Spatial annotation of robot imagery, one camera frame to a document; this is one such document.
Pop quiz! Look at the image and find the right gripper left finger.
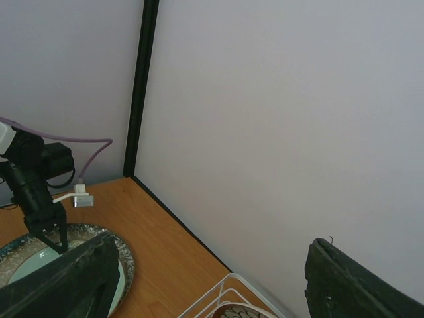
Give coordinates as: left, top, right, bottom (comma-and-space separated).
1, 232, 120, 317

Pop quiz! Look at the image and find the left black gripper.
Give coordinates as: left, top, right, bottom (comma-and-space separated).
13, 188, 68, 255

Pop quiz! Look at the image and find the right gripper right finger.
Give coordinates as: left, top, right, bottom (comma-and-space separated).
305, 238, 423, 317

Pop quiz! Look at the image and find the floral patterned plate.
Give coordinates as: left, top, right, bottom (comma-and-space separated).
211, 303, 275, 318

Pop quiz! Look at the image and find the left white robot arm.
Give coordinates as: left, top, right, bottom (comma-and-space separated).
1, 123, 76, 254

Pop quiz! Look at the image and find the white wire dish rack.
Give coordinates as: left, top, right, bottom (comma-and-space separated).
180, 273, 284, 318

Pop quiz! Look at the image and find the black frame post left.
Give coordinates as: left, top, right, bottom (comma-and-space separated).
123, 0, 160, 178

